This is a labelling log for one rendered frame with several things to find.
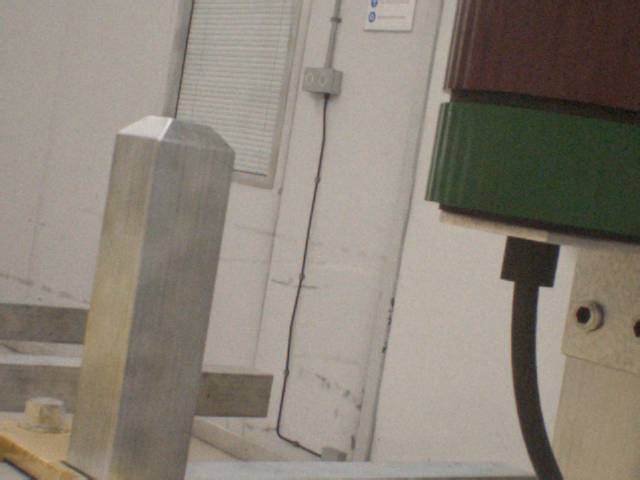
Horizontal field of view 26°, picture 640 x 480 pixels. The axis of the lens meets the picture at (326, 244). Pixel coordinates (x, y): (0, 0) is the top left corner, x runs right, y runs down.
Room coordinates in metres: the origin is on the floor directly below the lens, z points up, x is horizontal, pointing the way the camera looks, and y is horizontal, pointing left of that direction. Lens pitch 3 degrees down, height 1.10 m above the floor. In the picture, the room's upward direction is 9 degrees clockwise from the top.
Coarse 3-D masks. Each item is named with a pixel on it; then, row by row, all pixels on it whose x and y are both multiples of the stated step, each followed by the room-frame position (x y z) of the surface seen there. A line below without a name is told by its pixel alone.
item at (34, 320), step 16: (0, 304) 1.06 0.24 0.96; (16, 304) 1.07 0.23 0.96; (32, 304) 1.08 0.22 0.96; (48, 304) 1.09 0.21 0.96; (64, 304) 1.11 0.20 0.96; (80, 304) 1.12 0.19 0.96; (0, 320) 1.06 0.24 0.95; (16, 320) 1.07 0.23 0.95; (32, 320) 1.08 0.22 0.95; (48, 320) 1.08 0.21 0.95; (64, 320) 1.09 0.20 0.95; (80, 320) 1.10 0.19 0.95; (0, 336) 1.06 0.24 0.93; (16, 336) 1.07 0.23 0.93; (32, 336) 1.08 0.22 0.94; (48, 336) 1.08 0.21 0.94; (64, 336) 1.09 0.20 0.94; (80, 336) 1.10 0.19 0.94
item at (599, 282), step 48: (480, 96) 0.29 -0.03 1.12; (528, 96) 0.28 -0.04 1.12; (528, 240) 0.30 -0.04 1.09; (576, 240) 0.29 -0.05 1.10; (624, 240) 0.28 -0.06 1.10; (528, 288) 0.30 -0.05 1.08; (576, 288) 0.33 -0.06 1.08; (624, 288) 0.32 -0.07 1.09; (528, 336) 0.30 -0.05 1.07; (576, 336) 0.33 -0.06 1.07; (624, 336) 0.32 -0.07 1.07; (528, 384) 0.30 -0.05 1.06; (528, 432) 0.31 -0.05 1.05
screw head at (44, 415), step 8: (32, 400) 0.59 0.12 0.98; (40, 400) 0.59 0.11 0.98; (48, 400) 0.59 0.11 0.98; (56, 400) 0.60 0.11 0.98; (32, 408) 0.59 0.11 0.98; (40, 408) 0.58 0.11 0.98; (48, 408) 0.59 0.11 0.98; (56, 408) 0.59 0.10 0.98; (64, 408) 0.59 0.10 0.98; (32, 416) 0.59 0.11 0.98; (40, 416) 0.58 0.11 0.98; (48, 416) 0.59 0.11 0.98; (56, 416) 0.59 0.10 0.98; (64, 416) 0.60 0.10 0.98; (24, 424) 0.59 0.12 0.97; (32, 424) 0.59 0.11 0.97; (40, 424) 0.58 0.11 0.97; (48, 424) 0.59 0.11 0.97; (56, 424) 0.59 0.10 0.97; (48, 432) 0.58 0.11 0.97; (56, 432) 0.59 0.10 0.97
